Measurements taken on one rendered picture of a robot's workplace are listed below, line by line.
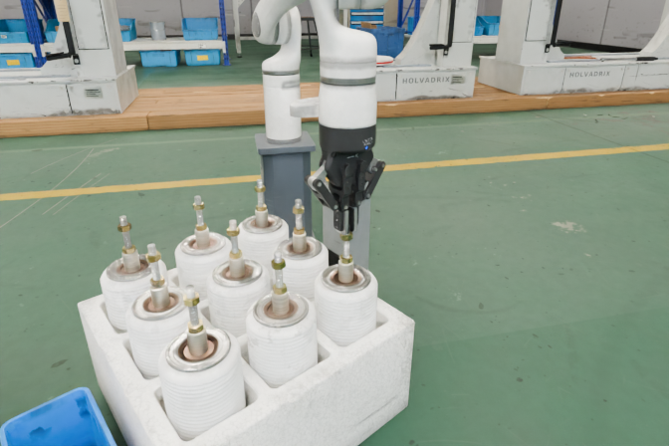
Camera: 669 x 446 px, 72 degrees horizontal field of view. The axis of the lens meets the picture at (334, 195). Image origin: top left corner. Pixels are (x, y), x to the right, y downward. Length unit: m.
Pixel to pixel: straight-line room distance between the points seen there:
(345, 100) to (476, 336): 0.63
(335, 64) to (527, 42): 2.75
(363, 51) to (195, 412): 0.46
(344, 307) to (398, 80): 2.26
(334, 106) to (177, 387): 0.37
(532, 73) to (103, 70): 2.52
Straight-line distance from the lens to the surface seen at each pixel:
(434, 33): 3.06
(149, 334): 0.66
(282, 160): 1.17
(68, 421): 0.83
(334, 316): 0.68
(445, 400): 0.89
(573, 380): 1.00
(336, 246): 0.93
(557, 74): 3.35
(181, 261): 0.80
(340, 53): 0.55
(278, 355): 0.63
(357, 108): 0.56
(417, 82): 2.87
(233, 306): 0.70
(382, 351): 0.71
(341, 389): 0.69
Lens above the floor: 0.63
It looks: 23 degrees down
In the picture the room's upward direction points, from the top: straight up
